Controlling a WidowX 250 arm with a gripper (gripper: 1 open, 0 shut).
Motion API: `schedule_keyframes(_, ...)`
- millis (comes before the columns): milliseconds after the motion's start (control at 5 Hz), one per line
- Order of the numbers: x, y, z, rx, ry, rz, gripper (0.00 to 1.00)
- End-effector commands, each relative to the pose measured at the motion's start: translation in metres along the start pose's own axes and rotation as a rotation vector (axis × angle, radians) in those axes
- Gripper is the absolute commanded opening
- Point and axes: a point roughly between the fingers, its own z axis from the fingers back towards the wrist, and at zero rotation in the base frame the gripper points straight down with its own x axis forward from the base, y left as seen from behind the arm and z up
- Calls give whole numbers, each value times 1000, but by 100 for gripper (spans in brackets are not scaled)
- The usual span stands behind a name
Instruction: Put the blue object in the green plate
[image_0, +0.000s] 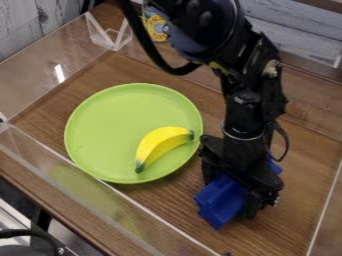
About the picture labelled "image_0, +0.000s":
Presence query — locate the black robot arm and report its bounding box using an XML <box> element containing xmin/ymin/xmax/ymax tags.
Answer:
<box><xmin>116</xmin><ymin>0</ymin><xmax>287</xmax><ymax>219</ymax></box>

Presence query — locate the clear acrylic front wall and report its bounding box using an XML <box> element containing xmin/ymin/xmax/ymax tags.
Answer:
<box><xmin>0</xmin><ymin>123</ymin><xmax>219</xmax><ymax>256</ymax></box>

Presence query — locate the black metal stand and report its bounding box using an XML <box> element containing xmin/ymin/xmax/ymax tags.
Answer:
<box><xmin>0</xmin><ymin>205</ymin><xmax>79</xmax><ymax>256</ymax></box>

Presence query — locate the clear acrylic corner bracket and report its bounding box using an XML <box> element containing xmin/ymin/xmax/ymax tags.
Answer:
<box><xmin>84</xmin><ymin>12</ymin><xmax>133</xmax><ymax>52</ymax></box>

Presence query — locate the yellow labelled tin can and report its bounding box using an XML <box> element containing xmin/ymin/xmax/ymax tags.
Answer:
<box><xmin>143</xmin><ymin>12</ymin><xmax>170</xmax><ymax>43</ymax></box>

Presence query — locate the yellow toy banana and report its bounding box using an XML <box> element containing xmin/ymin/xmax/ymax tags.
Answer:
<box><xmin>135</xmin><ymin>126</ymin><xmax>195</xmax><ymax>174</ymax></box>

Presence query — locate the blue plastic block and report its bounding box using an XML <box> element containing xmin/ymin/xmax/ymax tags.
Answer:
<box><xmin>194</xmin><ymin>161</ymin><xmax>282</xmax><ymax>229</ymax></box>

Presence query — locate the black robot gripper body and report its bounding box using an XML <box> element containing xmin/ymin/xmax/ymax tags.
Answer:
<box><xmin>201</xmin><ymin>131</ymin><xmax>285</xmax><ymax>195</ymax></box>

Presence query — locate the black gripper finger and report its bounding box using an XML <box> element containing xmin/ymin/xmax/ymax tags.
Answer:
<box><xmin>202</xmin><ymin>155</ymin><xmax>233</xmax><ymax>185</ymax></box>
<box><xmin>241</xmin><ymin>191</ymin><xmax>279</xmax><ymax>219</ymax></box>

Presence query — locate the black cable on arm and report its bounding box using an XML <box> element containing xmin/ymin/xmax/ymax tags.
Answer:
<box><xmin>266</xmin><ymin>121</ymin><xmax>291</xmax><ymax>163</ymax></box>

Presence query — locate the green plate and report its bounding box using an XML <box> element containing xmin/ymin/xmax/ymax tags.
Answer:
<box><xmin>64</xmin><ymin>83</ymin><xmax>203</xmax><ymax>184</ymax></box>

